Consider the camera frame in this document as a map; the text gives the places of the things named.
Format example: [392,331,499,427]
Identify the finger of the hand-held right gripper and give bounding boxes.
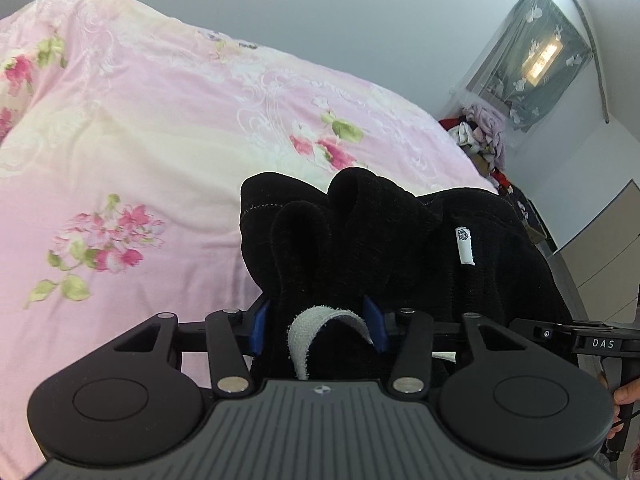
[510,317,576,344]

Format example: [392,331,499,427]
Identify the white cabinet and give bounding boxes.
[549,177,640,322]

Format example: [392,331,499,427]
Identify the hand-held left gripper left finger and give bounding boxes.
[100,298,273,396]

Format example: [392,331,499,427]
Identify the grey printed curtain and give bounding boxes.
[459,0,597,134]

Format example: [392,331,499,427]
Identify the person's right hand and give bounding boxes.
[606,379,640,440]

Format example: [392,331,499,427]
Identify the black pants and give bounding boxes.
[239,167,585,382]

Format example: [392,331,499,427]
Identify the pile of clothes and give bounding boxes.
[439,102,517,197]

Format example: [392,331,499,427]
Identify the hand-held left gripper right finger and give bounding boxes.
[362,294,551,395]

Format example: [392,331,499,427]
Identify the pink floral blanket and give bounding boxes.
[0,0,501,477]

